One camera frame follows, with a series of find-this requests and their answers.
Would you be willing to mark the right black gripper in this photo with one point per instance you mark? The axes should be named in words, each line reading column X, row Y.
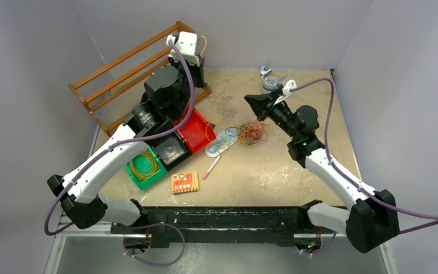
column 262, row 106

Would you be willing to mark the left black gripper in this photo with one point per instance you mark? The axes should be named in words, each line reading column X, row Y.
column 199, row 71

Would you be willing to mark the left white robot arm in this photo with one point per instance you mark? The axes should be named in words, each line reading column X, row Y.
column 155, row 123

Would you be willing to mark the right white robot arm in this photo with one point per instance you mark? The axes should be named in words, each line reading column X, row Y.
column 368, row 219

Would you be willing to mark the blue lidded jar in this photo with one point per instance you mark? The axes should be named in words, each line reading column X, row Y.
column 269, row 84

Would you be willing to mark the red plastic bin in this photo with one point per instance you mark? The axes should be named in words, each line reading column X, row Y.
column 197, row 132

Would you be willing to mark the blue toothbrush blister pack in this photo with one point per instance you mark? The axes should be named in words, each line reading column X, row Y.
column 224, row 140

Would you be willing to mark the black plastic bin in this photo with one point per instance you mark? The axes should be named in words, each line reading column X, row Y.
column 172, row 150

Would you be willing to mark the wooden shelf rack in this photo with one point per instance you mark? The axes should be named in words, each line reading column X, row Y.
column 112, row 91

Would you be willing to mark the white orange pen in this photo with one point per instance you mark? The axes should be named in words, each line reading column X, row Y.
column 212, row 166

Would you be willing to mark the green plastic bin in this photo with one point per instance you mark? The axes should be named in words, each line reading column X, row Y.
column 145, row 169

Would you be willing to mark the orange snack packet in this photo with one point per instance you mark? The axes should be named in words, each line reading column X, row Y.
column 185, row 182

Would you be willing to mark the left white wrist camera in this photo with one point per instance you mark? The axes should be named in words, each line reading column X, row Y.
column 186, row 43

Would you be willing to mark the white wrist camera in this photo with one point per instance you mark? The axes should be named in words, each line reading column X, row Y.
column 285, row 85
column 186, row 43

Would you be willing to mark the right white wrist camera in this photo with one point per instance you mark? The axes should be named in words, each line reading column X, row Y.
column 285, row 85

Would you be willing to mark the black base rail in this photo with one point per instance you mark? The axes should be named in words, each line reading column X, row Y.
column 225, row 225

